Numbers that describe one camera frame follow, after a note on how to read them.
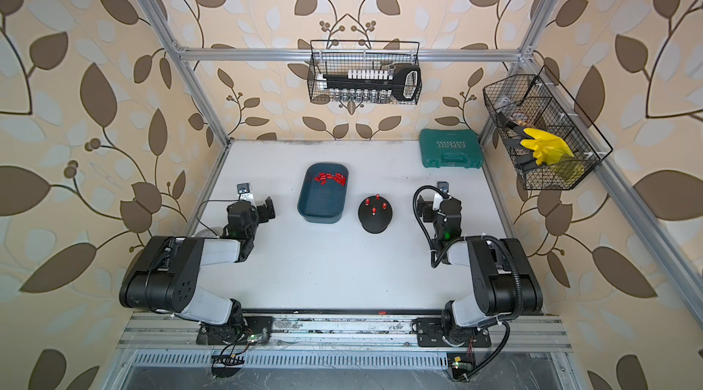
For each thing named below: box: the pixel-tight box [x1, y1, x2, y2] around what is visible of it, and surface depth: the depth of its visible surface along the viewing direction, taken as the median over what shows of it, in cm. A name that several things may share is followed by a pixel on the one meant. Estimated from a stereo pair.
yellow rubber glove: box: [519, 128, 575, 166], surface depth 68 cm
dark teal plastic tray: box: [296, 162, 349, 225], surface depth 106 cm
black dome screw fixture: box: [357, 195, 393, 234], surface depth 93 cm
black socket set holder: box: [322, 65, 422, 102], surface depth 85 cm
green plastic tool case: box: [419, 128, 485, 169], surface depth 114 cm
